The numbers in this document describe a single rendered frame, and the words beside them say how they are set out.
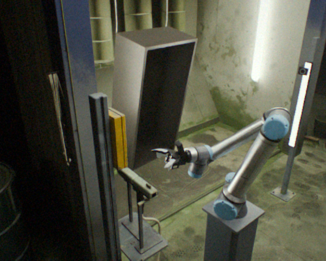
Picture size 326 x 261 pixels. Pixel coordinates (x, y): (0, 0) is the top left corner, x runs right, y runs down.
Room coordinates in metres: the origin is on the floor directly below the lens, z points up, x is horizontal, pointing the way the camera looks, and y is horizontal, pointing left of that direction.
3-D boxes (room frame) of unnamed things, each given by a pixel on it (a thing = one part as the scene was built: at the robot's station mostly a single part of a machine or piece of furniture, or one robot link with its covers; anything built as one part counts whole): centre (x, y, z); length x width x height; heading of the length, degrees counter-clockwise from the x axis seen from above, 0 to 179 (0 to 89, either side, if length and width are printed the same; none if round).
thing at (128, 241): (1.24, 0.14, 0.78); 0.31 x 0.23 x 0.01; 39
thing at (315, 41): (2.61, -1.33, 0.82); 0.05 x 0.05 x 1.64; 39
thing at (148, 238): (1.25, 0.12, 0.95); 0.26 x 0.15 x 0.32; 39
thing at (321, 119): (3.99, -2.42, 0.14); 0.31 x 0.29 x 0.28; 129
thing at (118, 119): (1.18, 0.20, 1.42); 0.12 x 0.06 x 0.26; 39
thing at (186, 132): (3.51, 0.11, 0.11); 2.70 x 0.02 x 0.13; 129
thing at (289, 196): (2.61, -1.33, 0.01); 0.20 x 0.20 x 0.01; 39
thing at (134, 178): (1.36, 0.18, 1.05); 0.49 x 0.05 x 0.23; 39
